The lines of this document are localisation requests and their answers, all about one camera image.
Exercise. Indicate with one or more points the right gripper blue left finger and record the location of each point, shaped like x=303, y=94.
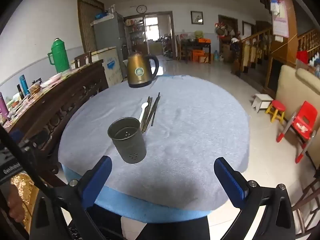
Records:
x=93, y=181

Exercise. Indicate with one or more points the green thermos jug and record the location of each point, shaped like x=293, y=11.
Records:
x=58, y=56

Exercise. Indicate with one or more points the grey refrigerator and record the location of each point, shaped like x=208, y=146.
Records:
x=110, y=31

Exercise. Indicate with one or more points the dark wooden side table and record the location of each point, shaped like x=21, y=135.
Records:
x=198, y=50

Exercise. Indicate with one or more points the red yellow round stool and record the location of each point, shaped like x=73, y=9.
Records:
x=276, y=110

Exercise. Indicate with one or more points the wooden stair railing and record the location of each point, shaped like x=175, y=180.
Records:
x=253, y=49

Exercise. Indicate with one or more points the round wall clock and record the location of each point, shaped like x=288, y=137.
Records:
x=141, y=9

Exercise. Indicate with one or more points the dark wooden sideboard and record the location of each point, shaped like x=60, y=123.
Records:
x=47, y=113

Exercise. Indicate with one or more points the framed wall picture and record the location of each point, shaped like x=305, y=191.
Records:
x=196, y=17

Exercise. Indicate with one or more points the red plastic child chair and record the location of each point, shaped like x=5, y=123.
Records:
x=302, y=122

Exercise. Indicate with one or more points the dark metal utensil holder cup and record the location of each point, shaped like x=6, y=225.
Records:
x=128, y=139

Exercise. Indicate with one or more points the beige sofa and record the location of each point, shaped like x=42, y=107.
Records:
x=294, y=87

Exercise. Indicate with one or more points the white ceramic spoon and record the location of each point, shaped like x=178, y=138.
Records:
x=143, y=107

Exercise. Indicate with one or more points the small white step stool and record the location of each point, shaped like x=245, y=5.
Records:
x=261, y=102

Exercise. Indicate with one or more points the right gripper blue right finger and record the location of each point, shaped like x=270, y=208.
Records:
x=233, y=183

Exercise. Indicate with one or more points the white chest freezer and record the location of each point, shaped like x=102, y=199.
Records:
x=107, y=62

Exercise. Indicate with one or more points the blue thermos bottle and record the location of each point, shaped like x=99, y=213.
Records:
x=24, y=85

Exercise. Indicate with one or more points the gold electric kettle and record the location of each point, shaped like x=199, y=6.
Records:
x=139, y=73

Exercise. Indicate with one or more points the wall calendar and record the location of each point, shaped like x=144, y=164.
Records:
x=280, y=22

